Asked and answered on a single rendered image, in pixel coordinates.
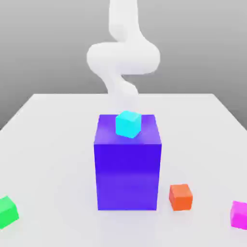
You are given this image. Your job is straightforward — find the small orange cube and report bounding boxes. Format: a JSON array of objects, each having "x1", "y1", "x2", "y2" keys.
[{"x1": 168, "y1": 183, "x2": 193, "y2": 211}]

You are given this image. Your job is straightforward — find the large purple box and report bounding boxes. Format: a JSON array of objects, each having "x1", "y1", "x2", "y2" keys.
[{"x1": 93, "y1": 114, "x2": 162, "y2": 211}]

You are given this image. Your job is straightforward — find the small cyan cube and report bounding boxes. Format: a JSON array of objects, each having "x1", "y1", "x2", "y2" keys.
[{"x1": 115, "y1": 110, "x2": 142, "y2": 139}]

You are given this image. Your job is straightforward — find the small magenta cube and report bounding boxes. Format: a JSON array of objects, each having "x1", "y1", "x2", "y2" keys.
[{"x1": 230, "y1": 200, "x2": 247, "y2": 231}]

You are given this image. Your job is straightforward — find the small green cube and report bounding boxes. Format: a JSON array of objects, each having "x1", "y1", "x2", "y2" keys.
[{"x1": 0, "y1": 195, "x2": 20, "y2": 230}]

